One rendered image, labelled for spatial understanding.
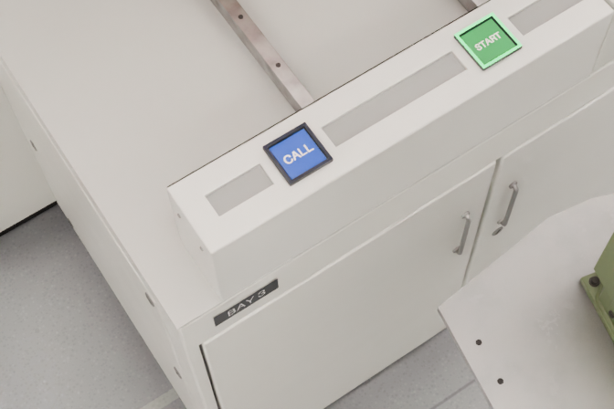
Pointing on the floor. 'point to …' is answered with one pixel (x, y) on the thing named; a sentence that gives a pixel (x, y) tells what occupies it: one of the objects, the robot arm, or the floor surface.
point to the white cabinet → (354, 259)
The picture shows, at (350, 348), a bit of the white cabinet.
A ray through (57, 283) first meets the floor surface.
